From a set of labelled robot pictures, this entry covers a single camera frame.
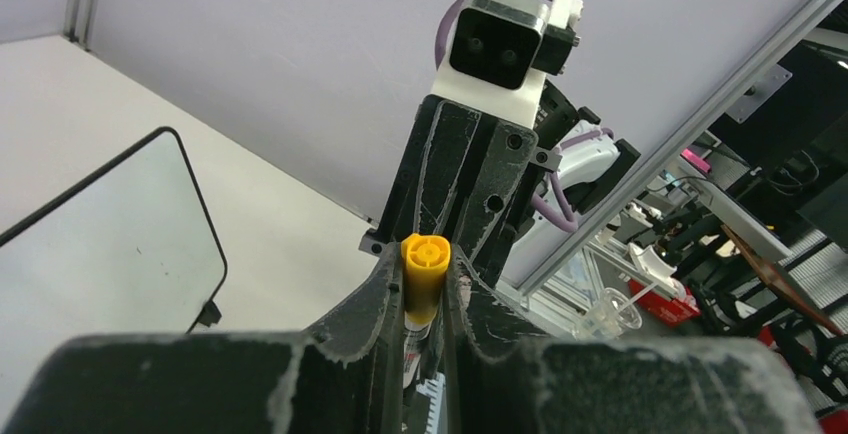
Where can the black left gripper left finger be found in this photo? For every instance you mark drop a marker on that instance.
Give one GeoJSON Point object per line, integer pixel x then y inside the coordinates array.
{"type": "Point", "coordinates": [342, 374]}

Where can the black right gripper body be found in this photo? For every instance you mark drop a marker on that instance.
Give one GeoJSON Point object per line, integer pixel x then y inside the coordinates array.
{"type": "Point", "coordinates": [469, 176]}

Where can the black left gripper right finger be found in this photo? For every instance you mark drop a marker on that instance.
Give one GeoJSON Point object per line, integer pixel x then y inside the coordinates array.
{"type": "Point", "coordinates": [506, 375]}

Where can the black framed whiteboard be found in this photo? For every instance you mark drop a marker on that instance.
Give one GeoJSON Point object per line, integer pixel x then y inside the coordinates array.
{"type": "Point", "coordinates": [129, 248]}

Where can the white marker pen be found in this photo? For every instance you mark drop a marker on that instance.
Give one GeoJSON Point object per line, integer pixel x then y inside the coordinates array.
{"type": "Point", "coordinates": [422, 396]}

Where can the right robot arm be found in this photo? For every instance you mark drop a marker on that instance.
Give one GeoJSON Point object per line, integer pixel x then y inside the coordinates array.
{"type": "Point", "coordinates": [589, 162]}

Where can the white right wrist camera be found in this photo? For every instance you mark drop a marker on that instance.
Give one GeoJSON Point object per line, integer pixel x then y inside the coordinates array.
{"type": "Point", "coordinates": [494, 56]}

